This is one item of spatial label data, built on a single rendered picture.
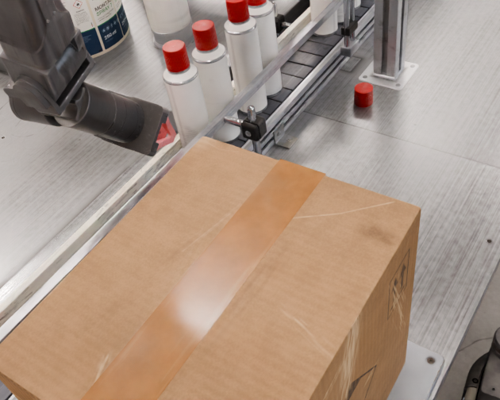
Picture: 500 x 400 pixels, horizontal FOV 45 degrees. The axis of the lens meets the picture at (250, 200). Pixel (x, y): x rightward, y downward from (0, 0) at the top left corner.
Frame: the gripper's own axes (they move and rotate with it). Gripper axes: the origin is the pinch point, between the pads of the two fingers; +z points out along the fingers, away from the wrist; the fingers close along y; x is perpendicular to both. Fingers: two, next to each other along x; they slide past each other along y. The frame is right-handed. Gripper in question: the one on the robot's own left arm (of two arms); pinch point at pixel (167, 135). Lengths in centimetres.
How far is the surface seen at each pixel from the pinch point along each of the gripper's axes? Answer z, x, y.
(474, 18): 57, -43, -23
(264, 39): 14.7, -19.9, -1.7
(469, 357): 103, 30, -41
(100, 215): -3.8, 14.0, 3.9
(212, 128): 4.9, -3.0, -4.0
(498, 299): 117, 14, -42
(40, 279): -11.1, 23.7, 4.0
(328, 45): 35.6, -26.2, -3.2
